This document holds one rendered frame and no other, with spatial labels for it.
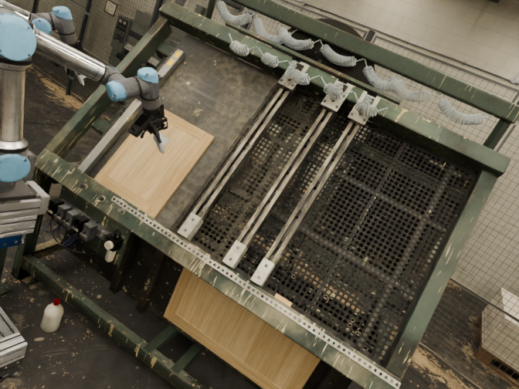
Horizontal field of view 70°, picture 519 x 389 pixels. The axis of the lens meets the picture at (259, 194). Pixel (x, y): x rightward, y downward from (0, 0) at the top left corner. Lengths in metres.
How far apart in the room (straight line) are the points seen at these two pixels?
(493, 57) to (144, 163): 5.30
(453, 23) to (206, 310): 5.52
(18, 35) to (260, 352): 1.80
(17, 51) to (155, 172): 1.04
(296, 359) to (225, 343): 0.42
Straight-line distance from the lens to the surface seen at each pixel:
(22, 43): 1.35
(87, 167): 2.29
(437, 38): 6.56
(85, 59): 1.58
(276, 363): 2.24
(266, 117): 2.12
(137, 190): 2.14
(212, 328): 2.31
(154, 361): 2.34
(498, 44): 6.47
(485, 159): 2.18
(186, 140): 2.18
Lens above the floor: 1.88
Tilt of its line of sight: 19 degrees down
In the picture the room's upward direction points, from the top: 25 degrees clockwise
